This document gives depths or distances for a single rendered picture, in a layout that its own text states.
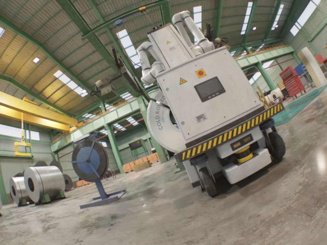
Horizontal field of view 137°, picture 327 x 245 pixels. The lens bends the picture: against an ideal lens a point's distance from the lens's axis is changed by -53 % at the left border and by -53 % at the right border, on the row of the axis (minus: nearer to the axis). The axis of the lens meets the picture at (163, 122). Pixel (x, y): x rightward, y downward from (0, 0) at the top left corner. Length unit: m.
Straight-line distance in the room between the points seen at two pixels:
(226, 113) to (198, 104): 0.18
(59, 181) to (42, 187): 0.80
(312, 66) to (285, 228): 5.32
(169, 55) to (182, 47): 0.17
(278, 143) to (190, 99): 0.59
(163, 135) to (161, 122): 0.20
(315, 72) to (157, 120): 5.19
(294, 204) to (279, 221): 0.08
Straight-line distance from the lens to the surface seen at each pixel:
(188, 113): 0.82
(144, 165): 7.92
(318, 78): 5.55
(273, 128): 0.94
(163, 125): 2.04
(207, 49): 1.73
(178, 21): 1.97
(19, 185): 7.26
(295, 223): 0.47
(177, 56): 1.52
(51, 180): 5.40
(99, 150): 2.05
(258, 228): 0.49
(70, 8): 3.66
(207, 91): 0.86
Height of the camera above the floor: 0.34
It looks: 13 degrees up
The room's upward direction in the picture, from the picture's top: 23 degrees counter-clockwise
